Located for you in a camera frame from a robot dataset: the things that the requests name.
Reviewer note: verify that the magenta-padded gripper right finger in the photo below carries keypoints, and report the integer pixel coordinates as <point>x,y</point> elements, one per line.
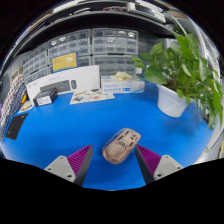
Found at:
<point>166,165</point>

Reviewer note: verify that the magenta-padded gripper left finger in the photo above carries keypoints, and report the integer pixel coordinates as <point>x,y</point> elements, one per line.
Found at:
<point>58,166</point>

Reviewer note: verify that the transparent pink computer mouse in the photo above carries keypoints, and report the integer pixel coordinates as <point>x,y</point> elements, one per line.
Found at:
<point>120,145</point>

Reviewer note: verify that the black mouse pad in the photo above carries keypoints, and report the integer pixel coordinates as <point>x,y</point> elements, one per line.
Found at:
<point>16,126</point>

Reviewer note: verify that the printed sticker sheet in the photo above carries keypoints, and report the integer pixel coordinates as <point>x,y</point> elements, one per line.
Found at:
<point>26,106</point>
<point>90,96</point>

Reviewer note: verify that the small black box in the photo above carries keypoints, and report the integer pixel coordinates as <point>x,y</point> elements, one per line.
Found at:
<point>45,96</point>

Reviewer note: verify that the navy polka-dot cloth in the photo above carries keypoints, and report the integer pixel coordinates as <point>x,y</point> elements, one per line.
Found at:
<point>13,108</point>

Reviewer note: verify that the long white keyboard box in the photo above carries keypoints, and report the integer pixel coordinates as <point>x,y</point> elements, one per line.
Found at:
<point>66,78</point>

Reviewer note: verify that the red blue checkered cloth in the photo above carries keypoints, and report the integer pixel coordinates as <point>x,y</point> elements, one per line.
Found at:
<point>16,86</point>

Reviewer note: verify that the white and blue tissue box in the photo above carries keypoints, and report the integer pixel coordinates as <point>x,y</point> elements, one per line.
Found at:
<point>120,86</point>

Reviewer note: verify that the green plant in white pot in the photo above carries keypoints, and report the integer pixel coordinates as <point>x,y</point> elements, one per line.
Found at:
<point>173,66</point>

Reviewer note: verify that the beige wicker basket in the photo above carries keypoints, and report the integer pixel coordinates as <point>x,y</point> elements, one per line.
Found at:
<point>16,74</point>

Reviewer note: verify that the yellow and blue card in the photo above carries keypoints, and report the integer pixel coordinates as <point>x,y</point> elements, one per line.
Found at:
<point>65,61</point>

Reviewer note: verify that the dark wall shelf unit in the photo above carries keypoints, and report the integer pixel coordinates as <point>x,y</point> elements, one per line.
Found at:
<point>100,18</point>

